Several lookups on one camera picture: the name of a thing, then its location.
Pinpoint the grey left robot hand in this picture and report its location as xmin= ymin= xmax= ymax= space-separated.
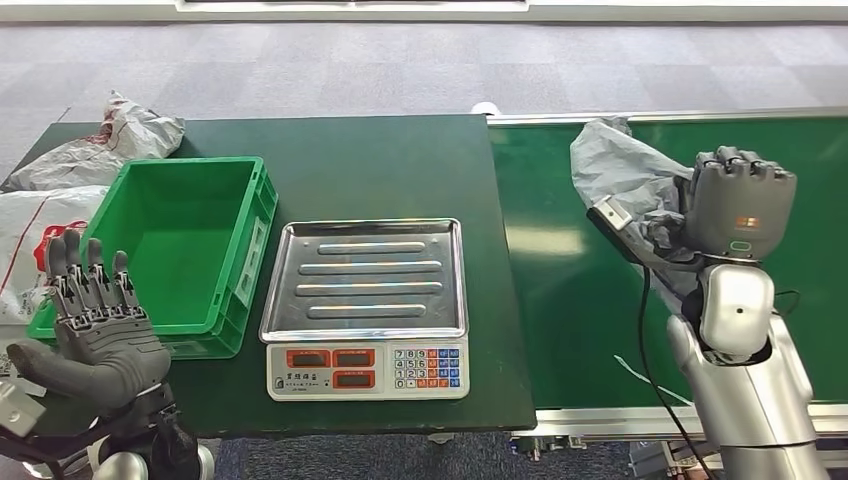
xmin=6 ymin=228 xmax=172 ymax=412

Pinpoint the white courier bag red print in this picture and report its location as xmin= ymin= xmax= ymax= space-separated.
xmin=0 ymin=185 xmax=111 ymax=326

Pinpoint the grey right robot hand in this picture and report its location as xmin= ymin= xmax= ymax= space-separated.
xmin=682 ymin=145 xmax=798 ymax=263

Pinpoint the grey courier package red logo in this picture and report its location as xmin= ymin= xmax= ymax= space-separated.
xmin=569 ymin=117 xmax=705 ymax=316

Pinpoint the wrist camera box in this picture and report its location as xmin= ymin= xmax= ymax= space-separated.
xmin=586 ymin=193 xmax=657 ymax=270
xmin=0 ymin=377 xmax=48 ymax=439

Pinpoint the thin white plastic strip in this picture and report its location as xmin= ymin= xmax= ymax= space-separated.
xmin=612 ymin=355 xmax=694 ymax=407

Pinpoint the crumpled grey courier bag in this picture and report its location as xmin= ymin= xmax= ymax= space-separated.
xmin=3 ymin=90 xmax=187 ymax=193

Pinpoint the green plastic crate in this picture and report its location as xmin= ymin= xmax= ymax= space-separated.
xmin=26 ymin=156 xmax=280 ymax=361

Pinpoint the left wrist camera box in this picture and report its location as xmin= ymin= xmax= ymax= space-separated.
xmin=0 ymin=377 xmax=48 ymax=439

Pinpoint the white scale with steel tray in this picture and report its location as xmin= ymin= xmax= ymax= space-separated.
xmin=258 ymin=218 xmax=471 ymax=403

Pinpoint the green conveyor belt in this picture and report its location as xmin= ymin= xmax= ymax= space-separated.
xmin=488 ymin=116 xmax=848 ymax=411

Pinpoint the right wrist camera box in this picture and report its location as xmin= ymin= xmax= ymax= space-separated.
xmin=586 ymin=193 xmax=657 ymax=270

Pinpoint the black camera cable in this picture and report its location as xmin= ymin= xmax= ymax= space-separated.
xmin=635 ymin=263 xmax=720 ymax=480

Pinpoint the aluminium conveyor frame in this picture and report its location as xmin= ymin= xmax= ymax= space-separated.
xmin=485 ymin=105 xmax=848 ymax=465

